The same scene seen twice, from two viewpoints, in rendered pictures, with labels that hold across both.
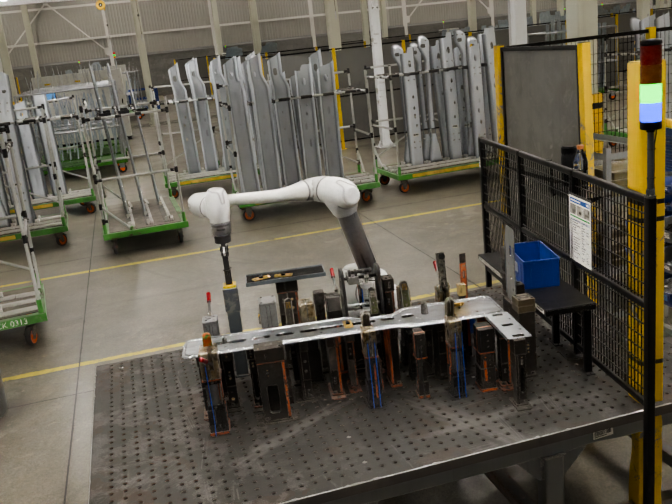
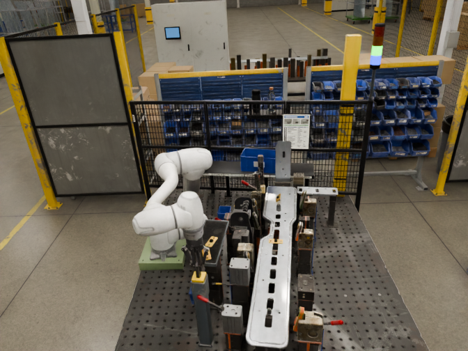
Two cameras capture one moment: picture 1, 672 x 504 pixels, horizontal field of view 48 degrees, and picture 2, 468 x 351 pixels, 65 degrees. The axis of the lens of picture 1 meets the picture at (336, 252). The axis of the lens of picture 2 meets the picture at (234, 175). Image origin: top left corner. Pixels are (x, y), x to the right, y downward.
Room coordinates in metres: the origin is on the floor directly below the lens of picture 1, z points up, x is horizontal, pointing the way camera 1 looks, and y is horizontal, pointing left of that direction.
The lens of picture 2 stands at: (2.81, 1.72, 2.38)
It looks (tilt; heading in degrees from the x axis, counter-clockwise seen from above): 28 degrees down; 286
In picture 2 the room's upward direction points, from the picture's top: 3 degrees counter-clockwise
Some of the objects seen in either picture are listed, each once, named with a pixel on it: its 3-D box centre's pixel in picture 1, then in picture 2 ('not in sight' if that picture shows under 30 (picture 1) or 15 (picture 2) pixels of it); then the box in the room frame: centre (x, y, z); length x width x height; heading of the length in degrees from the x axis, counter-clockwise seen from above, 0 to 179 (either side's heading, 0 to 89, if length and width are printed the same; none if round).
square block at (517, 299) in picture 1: (524, 335); (297, 195); (3.03, -0.77, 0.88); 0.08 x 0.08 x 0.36; 6
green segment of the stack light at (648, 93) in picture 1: (650, 93); (377, 50); (2.56, -1.10, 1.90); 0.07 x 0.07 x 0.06
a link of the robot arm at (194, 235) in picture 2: (221, 228); (193, 230); (3.37, 0.50, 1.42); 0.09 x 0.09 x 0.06
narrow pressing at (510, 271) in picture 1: (509, 264); (283, 161); (3.15, -0.74, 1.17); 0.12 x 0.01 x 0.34; 6
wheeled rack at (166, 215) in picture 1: (133, 167); not in sight; (9.73, 2.45, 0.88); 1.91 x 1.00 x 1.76; 15
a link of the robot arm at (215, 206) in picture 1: (216, 204); (187, 209); (3.38, 0.51, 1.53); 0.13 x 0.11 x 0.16; 36
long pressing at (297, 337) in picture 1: (343, 326); (276, 244); (3.08, 0.00, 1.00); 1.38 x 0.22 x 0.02; 96
